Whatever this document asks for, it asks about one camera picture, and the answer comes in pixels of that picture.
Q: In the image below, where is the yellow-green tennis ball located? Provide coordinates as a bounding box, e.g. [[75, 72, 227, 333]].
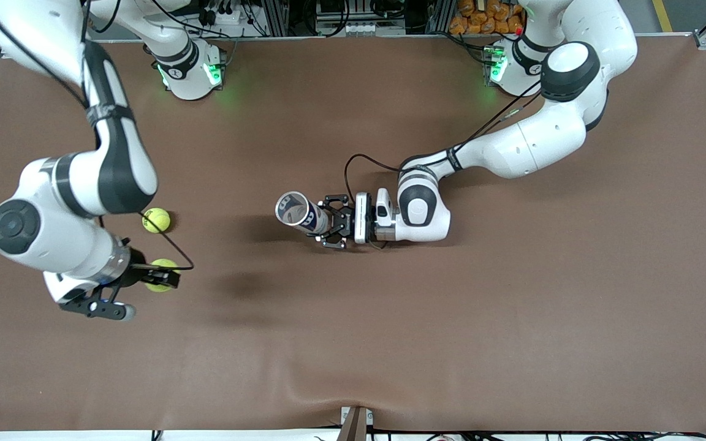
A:
[[145, 258, 181, 293], [142, 208, 172, 234]]

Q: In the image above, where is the white blue tennis ball can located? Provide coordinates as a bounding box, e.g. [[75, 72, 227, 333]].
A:
[[275, 191, 331, 236]]

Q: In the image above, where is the brown table cover mat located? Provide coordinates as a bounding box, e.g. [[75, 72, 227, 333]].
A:
[[0, 36, 706, 432]]

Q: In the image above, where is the white power strip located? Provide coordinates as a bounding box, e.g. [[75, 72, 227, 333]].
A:
[[201, 5, 245, 26]]

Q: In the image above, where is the orange packaged items pile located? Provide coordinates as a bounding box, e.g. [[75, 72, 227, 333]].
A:
[[449, 0, 524, 35]]

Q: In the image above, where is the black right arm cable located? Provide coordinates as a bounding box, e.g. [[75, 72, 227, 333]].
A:
[[0, 0, 195, 271]]

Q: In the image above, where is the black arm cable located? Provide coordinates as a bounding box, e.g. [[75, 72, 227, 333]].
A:
[[345, 80, 544, 203], [0, 0, 195, 271]]

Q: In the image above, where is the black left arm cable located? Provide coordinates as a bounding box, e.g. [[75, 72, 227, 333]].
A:
[[345, 80, 544, 203]]

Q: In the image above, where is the brown post with white bracket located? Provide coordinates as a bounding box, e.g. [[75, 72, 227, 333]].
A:
[[338, 405, 374, 441]]

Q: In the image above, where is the aluminium frame post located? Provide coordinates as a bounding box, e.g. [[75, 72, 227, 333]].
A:
[[260, 0, 289, 36], [425, 0, 452, 34]]

